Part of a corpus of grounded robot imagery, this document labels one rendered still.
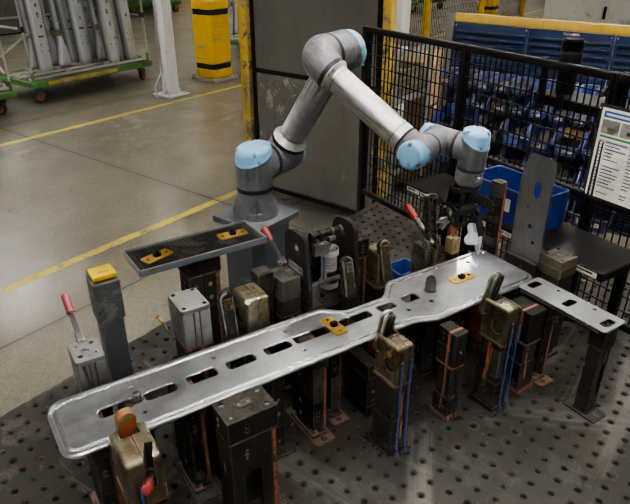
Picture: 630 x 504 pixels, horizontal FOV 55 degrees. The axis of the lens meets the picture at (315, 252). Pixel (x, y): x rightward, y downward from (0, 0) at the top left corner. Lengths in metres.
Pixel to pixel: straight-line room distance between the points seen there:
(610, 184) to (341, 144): 2.44
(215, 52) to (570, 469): 8.24
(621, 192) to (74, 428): 1.70
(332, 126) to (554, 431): 2.89
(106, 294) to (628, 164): 1.57
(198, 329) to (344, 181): 2.93
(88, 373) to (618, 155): 1.65
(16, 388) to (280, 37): 2.74
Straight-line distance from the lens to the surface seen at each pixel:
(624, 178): 2.14
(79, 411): 1.46
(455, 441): 1.77
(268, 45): 4.53
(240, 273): 2.06
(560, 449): 1.83
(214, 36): 9.30
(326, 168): 4.41
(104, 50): 9.45
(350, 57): 1.80
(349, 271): 1.74
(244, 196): 1.96
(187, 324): 1.54
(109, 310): 1.66
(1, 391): 3.31
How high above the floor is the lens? 1.92
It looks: 27 degrees down
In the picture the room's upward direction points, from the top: straight up
